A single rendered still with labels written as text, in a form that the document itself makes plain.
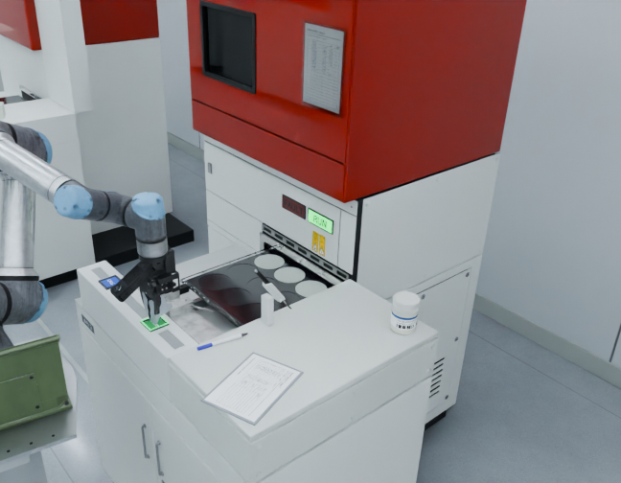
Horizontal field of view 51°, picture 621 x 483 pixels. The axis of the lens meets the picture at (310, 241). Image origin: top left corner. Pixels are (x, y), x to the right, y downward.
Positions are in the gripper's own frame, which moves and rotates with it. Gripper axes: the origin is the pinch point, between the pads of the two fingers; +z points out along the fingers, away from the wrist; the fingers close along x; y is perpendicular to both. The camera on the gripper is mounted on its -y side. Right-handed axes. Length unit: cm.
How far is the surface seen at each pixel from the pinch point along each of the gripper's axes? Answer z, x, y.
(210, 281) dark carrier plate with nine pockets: 7.5, 18.1, 29.5
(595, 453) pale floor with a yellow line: 98, -66, 158
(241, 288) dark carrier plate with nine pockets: 7.5, 8.3, 34.8
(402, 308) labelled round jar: -7, -44, 49
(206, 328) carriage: 9.4, -0.4, 16.3
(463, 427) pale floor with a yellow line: 98, -22, 127
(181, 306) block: 6.8, 10.3, 14.6
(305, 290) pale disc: 7, -5, 50
